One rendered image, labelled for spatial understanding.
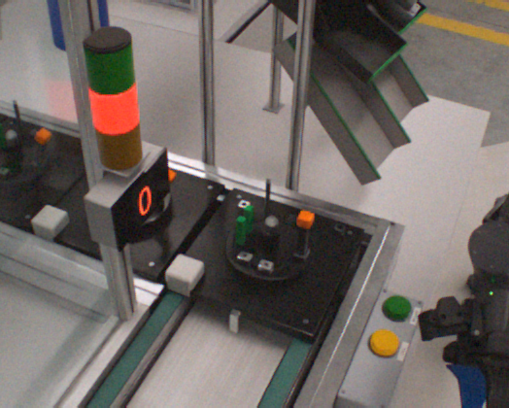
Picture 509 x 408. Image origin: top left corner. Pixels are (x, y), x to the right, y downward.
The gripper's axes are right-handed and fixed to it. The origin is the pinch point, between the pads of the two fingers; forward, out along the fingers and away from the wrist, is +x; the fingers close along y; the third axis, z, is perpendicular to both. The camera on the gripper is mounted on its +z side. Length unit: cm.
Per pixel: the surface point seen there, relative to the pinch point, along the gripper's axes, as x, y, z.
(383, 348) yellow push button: -5.2, -18.5, 9.1
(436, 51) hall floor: -183, -239, -34
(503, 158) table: -54, -60, -18
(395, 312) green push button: -11.0, -22.0, 7.5
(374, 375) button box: -1.2, -17.5, 9.9
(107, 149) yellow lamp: -18, 8, 46
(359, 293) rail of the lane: -13.4, -25.6, 12.8
